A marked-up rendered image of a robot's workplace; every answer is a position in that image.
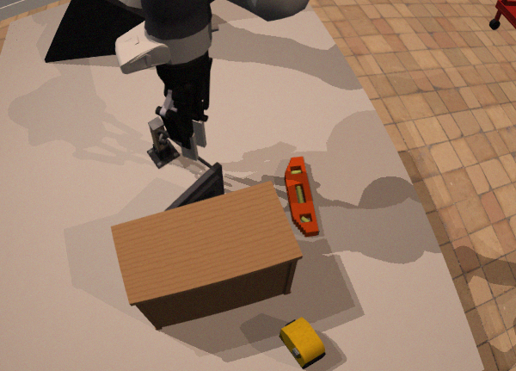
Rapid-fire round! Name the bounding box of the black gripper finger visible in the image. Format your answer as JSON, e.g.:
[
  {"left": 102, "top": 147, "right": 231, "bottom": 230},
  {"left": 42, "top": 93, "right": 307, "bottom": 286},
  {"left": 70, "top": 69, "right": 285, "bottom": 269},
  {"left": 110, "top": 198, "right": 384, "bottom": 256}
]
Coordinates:
[
  {"left": 191, "top": 58, "right": 212, "bottom": 148},
  {"left": 155, "top": 83, "right": 199, "bottom": 161}
]

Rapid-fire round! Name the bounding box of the orange spirit level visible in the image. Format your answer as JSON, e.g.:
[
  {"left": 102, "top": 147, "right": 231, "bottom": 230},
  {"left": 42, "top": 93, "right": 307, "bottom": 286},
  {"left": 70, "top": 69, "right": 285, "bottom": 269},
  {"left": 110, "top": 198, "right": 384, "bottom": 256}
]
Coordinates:
[{"left": 285, "top": 157, "right": 320, "bottom": 238}]

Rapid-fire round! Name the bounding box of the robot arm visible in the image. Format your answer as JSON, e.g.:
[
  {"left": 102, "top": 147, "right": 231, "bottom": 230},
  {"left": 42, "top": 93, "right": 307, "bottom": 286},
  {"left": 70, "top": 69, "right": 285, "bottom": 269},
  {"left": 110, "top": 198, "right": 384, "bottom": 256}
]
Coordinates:
[{"left": 115, "top": 0, "right": 310, "bottom": 74}]

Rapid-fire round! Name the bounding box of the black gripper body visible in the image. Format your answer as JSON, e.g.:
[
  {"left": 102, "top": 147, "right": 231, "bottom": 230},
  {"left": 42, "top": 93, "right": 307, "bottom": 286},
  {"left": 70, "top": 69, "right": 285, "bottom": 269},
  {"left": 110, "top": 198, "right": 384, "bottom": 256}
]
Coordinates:
[{"left": 156, "top": 50, "right": 209, "bottom": 102}]

